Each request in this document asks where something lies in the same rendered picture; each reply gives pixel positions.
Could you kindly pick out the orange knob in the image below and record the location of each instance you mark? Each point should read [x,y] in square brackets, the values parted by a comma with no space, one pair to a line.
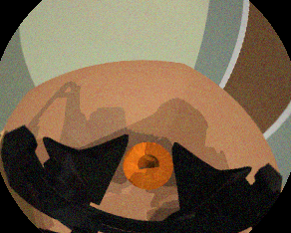
[153,156]

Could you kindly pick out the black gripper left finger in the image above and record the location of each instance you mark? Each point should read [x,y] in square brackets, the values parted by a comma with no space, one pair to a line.
[94,166]

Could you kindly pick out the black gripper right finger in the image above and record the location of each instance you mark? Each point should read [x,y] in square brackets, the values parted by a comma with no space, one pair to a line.
[197,181]

